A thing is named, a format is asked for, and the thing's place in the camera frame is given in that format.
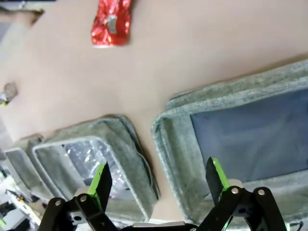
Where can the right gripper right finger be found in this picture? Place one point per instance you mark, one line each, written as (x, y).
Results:
(252, 211)

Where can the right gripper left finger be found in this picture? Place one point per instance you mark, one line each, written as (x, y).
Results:
(72, 216)

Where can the clear plastic container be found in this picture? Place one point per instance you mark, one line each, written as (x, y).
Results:
(10, 91)

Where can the crushed red can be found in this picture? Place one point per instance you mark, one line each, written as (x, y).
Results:
(110, 24)

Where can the white sweater person left hand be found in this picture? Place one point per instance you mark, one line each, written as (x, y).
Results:
(24, 15)

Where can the grey fabric basket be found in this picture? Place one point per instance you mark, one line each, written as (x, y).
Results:
(16, 163)
(240, 134)
(130, 149)

